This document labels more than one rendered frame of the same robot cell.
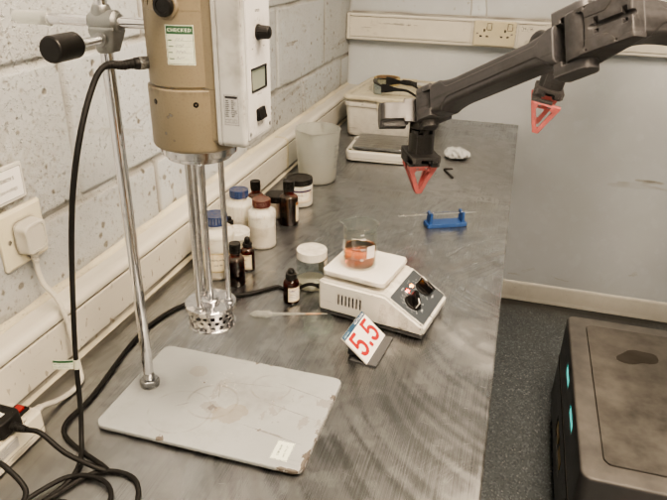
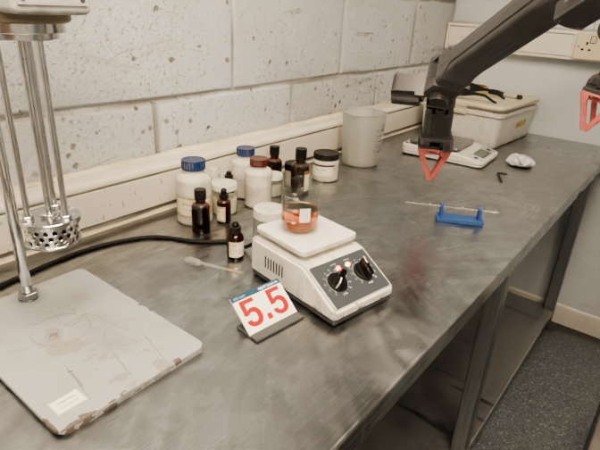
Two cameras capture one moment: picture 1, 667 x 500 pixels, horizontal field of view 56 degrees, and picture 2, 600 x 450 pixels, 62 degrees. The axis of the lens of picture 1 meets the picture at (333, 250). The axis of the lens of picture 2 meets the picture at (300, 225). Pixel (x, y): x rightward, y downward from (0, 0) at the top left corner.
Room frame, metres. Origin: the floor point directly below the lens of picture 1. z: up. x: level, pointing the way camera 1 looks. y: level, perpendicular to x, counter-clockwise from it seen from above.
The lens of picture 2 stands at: (0.32, -0.32, 1.17)
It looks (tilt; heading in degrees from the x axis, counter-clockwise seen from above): 24 degrees down; 22
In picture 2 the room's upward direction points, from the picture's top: 3 degrees clockwise
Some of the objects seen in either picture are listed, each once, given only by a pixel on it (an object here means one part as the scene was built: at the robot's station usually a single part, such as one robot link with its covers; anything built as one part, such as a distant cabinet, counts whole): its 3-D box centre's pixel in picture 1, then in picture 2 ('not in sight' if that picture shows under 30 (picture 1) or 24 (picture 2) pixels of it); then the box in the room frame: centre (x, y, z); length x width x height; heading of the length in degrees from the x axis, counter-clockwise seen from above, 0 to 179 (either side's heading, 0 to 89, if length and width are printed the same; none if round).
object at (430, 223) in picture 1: (445, 218); (460, 213); (1.40, -0.27, 0.77); 0.10 x 0.03 x 0.04; 101
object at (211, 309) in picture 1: (205, 238); (37, 140); (0.73, 0.16, 1.02); 0.07 x 0.07 x 0.25
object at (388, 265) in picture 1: (365, 265); (306, 231); (1.01, -0.06, 0.83); 0.12 x 0.12 x 0.01; 64
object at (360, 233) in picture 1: (358, 244); (298, 206); (1.01, -0.04, 0.88); 0.07 x 0.06 x 0.08; 80
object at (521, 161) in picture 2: (457, 152); (520, 160); (1.93, -0.38, 0.77); 0.08 x 0.08 x 0.04; 78
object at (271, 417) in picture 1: (224, 402); (72, 333); (0.72, 0.15, 0.76); 0.30 x 0.20 x 0.01; 74
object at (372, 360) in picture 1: (367, 338); (267, 308); (0.87, -0.06, 0.77); 0.09 x 0.06 x 0.04; 158
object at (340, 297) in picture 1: (377, 290); (315, 262); (1.00, -0.08, 0.79); 0.22 x 0.13 x 0.08; 64
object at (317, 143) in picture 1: (318, 152); (364, 137); (1.72, 0.05, 0.82); 0.18 x 0.13 x 0.15; 171
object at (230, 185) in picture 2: (236, 244); (223, 196); (1.20, 0.20, 0.78); 0.06 x 0.06 x 0.07
